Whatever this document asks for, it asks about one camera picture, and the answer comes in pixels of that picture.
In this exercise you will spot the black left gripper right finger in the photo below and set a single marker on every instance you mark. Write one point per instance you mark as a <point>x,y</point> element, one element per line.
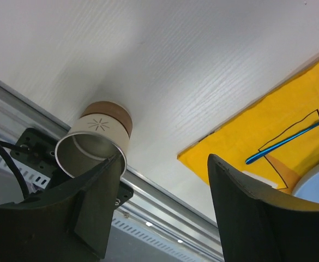
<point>259,223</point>

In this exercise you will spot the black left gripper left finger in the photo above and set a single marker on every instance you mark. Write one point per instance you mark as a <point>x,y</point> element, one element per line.
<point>53,218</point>

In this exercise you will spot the yellow pikachu place mat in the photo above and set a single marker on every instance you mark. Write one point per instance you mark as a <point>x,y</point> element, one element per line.
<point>276,140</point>

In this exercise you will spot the silver metal cup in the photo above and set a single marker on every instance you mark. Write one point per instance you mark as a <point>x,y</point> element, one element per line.
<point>102,131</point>

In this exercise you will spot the aluminium front frame rail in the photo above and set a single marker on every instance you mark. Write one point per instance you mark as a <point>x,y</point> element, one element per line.
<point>73,220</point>

